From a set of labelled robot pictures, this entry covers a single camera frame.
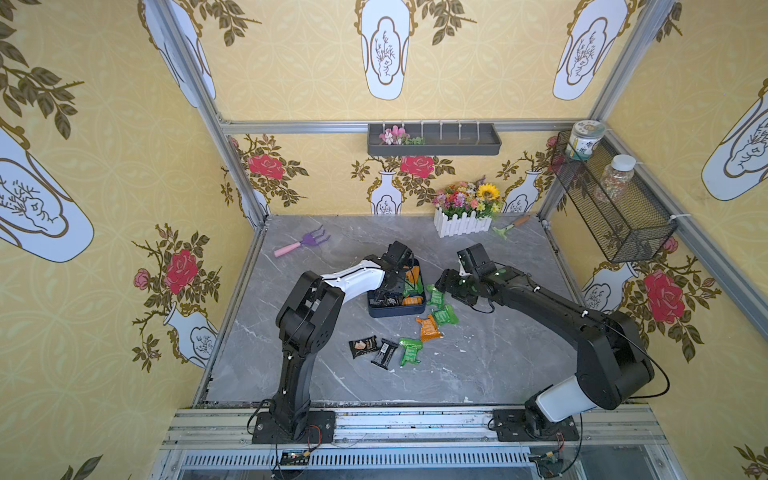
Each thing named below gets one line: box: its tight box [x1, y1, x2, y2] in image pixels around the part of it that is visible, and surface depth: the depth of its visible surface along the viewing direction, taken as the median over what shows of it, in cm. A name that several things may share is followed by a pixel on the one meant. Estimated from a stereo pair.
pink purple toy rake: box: [274, 224, 331, 258], surface depth 116 cm
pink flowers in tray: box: [379, 125, 426, 145], surface depth 89 cm
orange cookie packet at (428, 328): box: [416, 314, 441, 343], surface depth 92 cm
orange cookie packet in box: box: [405, 266, 420, 284], surface depth 102 cm
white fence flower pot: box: [432, 175, 503, 238], surface depth 108 cm
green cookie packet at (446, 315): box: [433, 304, 460, 325], surface depth 94 cm
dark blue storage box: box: [367, 259, 426, 318], surface depth 97 cm
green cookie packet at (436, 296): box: [426, 284, 444, 309], surface depth 97 cm
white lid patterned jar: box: [567, 119, 607, 161], surface depth 87 cm
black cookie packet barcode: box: [370, 338, 399, 370], surface depth 87 cm
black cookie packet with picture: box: [348, 335, 378, 359], surface depth 88 cm
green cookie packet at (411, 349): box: [399, 338, 424, 367], surface depth 87 cm
